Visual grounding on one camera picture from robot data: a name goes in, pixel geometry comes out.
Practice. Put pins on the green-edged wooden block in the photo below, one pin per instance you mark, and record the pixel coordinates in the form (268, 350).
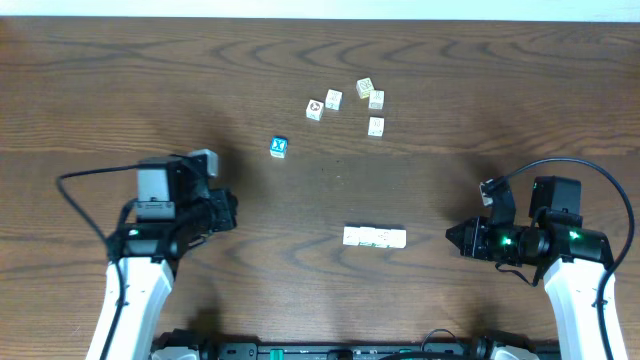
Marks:
(367, 236)
(382, 238)

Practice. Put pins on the wooden block with ring picture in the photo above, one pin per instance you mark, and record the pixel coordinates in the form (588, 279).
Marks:
(376, 126)

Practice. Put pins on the plain small wooden block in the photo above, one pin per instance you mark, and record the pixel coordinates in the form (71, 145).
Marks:
(351, 236)

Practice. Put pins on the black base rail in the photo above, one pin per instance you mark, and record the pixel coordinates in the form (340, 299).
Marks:
(438, 344)

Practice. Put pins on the blue X wooden block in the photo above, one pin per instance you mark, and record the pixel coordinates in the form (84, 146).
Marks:
(278, 147)

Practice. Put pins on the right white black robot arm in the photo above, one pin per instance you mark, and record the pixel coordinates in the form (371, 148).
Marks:
(584, 308)

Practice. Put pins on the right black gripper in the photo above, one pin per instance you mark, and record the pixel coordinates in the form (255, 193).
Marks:
(476, 245)

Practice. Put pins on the wooden block with X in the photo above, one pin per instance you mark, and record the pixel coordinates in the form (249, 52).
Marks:
(333, 99)

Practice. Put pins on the wooden block with red circle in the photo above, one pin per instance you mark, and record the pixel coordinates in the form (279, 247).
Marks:
(314, 110)

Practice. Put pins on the yellow-edged wooden block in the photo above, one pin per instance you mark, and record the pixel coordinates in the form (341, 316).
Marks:
(364, 87)

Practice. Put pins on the wooden block beside yellow one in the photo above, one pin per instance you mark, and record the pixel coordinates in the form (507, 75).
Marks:
(376, 100)

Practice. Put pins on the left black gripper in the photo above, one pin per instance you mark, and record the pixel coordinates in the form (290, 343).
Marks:
(223, 209)

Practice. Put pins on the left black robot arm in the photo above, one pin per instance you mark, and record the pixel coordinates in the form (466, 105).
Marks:
(136, 291)

